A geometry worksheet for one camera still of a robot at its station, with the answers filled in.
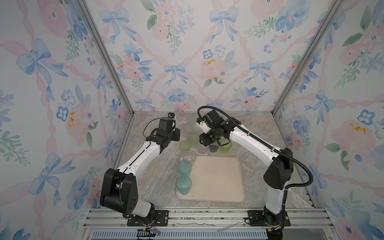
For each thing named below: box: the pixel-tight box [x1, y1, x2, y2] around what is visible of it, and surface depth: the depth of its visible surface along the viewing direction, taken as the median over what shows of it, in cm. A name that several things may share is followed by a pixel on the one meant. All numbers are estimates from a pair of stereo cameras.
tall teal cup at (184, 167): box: [177, 160, 192, 177], surface depth 88 cm
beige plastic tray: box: [176, 156, 246, 203], surface depth 85 cm
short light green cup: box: [179, 140, 191, 153], surface depth 96 cm
